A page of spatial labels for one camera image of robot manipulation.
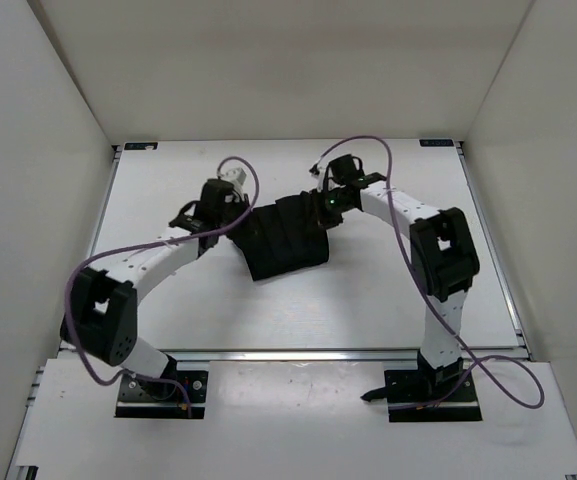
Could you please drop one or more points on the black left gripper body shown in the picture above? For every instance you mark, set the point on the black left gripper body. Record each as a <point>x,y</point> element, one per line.
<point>237,209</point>

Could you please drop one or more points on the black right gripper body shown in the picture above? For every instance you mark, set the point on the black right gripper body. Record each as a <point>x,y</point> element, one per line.
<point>329,208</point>

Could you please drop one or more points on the black pleated skirt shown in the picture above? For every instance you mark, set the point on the black pleated skirt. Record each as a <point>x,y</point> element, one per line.
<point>282,237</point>

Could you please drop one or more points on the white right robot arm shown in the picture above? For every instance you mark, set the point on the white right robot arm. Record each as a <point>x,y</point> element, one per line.
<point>441,258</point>

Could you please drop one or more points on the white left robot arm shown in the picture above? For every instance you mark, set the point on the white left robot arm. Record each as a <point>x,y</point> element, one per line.
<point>103,293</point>

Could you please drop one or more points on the left blue corner label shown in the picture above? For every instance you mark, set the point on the left blue corner label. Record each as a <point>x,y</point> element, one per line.
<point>140,146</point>

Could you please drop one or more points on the blue corner label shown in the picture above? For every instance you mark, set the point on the blue corner label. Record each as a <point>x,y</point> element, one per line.
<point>140,146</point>
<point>436,143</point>

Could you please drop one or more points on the right blue corner label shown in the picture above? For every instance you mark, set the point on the right blue corner label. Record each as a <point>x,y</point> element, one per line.
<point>436,143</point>

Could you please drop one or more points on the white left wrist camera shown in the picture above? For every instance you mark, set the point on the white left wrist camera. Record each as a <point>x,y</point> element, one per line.
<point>236,176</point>

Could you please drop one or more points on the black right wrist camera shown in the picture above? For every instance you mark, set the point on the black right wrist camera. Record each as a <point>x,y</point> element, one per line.
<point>345,169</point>

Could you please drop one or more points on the aluminium table rail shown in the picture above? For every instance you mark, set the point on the aluminium table rail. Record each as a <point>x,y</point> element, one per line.
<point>295,355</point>

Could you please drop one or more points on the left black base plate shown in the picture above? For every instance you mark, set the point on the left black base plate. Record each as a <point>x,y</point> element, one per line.
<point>141,400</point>

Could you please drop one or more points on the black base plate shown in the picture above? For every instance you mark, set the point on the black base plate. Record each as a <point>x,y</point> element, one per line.
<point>141,400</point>
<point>409,402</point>

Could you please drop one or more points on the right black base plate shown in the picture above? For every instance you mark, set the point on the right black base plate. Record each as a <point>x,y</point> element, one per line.
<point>409,402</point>

